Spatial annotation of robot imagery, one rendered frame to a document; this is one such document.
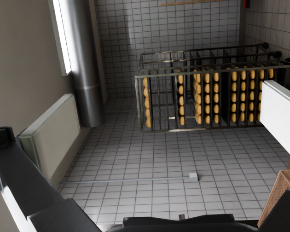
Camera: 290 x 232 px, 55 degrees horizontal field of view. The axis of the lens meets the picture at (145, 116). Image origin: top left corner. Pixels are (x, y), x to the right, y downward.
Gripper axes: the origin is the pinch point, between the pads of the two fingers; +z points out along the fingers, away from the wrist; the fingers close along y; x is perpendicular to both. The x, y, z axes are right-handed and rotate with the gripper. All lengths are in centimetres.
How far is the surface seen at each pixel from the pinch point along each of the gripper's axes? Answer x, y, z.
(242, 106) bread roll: -98, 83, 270
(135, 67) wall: -93, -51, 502
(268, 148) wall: -152, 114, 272
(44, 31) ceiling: -5, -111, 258
